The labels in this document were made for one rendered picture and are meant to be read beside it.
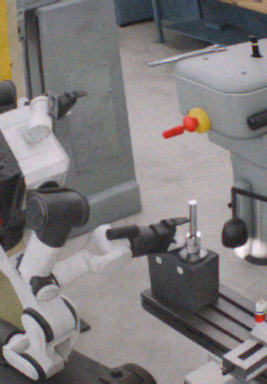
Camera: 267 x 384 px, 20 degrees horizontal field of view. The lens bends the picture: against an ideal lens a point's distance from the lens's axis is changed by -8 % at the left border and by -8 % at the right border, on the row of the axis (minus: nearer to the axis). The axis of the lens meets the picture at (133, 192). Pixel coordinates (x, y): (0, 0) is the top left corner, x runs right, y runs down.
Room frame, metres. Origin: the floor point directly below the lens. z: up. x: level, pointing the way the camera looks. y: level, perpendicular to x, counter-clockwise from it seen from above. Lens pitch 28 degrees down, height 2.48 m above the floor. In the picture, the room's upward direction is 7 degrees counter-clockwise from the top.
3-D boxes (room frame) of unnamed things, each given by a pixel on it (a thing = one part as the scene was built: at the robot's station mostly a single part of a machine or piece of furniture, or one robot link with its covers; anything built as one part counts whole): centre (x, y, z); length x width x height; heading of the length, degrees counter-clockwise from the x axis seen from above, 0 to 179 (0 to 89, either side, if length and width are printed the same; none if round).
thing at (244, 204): (1.70, -0.27, 1.45); 0.04 x 0.04 x 0.21; 31
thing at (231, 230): (1.62, -0.24, 1.46); 0.07 x 0.07 x 0.06
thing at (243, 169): (1.76, -0.37, 1.47); 0.21 x 0.19 x 0.32; 31
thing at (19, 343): (2.11, 0.46, 0.68); 0.21 x 0.20 x 0.13; 44
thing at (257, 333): (1.66, -0.36, 1.02); 0.12 x 0.06 x 0.04; 32
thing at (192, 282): (2.11, -0.13, 1.03); 0.22 x 0.12 x 0.20; 37
